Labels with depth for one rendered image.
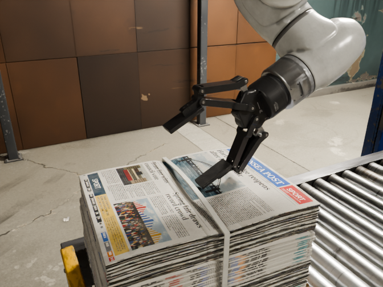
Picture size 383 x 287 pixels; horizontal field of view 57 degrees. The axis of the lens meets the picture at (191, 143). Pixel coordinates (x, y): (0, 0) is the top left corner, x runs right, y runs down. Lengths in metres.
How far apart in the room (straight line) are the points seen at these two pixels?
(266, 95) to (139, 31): 3.01
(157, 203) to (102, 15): 2.96
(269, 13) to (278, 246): 0.42
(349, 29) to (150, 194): 0.47
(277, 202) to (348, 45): 0.32
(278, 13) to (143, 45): 2.97
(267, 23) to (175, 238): 0.43
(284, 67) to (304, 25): 0.09
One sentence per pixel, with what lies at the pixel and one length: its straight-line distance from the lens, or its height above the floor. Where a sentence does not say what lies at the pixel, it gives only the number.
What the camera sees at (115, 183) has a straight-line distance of 0.70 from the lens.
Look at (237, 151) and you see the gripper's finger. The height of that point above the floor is 1.09.
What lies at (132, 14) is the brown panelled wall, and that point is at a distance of 3.57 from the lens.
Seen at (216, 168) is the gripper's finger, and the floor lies 1.06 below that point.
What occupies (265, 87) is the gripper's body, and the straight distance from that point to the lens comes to 0.65.
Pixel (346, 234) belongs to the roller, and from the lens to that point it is 1.02.
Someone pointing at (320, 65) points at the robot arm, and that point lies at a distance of 0.69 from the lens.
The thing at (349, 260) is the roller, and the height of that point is 0.79.
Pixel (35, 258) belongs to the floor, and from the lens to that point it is 2.25.
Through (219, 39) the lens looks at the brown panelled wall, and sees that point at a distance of 4.00.
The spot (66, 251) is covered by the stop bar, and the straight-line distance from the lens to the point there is 0.90.
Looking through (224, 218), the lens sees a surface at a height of 1.03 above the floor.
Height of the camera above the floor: 1.37
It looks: 24 degrees down
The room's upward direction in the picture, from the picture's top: straight up
